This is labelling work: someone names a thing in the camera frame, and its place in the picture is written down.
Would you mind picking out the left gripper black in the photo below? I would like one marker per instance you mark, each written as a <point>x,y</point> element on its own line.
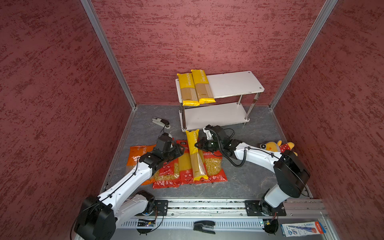
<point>178,150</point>

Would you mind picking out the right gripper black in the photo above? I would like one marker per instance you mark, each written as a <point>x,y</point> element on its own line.
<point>200,142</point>

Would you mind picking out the yellow spaghetti pack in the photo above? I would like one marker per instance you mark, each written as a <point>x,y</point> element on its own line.
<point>197,163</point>
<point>202,86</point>
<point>188,90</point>

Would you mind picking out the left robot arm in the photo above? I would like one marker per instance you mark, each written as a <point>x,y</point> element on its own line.
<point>99,216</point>

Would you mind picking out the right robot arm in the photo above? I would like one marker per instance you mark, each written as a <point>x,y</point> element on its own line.
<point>291,174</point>

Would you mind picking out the red pasta bag right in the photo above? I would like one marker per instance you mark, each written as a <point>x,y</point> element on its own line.
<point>213,165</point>

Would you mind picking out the red pasta bag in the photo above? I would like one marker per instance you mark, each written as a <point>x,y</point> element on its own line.
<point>213,165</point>
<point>185,167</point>
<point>168,176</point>

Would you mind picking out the red pasta bag middle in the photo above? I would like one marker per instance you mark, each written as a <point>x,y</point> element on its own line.
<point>185,167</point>

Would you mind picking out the red pasta bag left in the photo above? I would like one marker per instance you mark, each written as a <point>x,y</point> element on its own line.
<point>168,176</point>

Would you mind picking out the orange pasta bag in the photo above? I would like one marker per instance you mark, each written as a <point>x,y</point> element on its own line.
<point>135,153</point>

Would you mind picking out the white two-tier shelf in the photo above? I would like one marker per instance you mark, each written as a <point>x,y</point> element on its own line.
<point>223,86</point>

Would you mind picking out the white black stapler on floor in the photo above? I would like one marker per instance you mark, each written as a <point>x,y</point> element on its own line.
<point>161,122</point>

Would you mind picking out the yellow plush toy red dress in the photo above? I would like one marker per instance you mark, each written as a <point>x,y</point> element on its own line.
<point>277,147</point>

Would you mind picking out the black stapler front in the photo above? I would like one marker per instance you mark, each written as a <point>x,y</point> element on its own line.
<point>205,226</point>

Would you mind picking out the white blue toothpaste box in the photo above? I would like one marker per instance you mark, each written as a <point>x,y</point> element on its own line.
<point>302,229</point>

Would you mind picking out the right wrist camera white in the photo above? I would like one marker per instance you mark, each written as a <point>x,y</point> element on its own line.
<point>208,134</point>

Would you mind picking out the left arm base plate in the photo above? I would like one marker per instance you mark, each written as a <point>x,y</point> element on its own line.
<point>155,207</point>

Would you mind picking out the aluminium front rail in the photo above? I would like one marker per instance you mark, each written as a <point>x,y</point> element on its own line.
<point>230,215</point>

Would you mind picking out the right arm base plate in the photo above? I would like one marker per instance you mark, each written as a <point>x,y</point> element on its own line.
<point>256,209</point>

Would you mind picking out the left corner aluminium post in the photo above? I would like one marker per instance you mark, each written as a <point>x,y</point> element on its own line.
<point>95,22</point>

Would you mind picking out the corner aluminium post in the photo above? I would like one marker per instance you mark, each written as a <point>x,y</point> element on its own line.
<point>317,26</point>
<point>95,22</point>

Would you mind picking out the right corner aluminium post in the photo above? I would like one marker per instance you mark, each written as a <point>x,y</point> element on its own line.
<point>317,26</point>

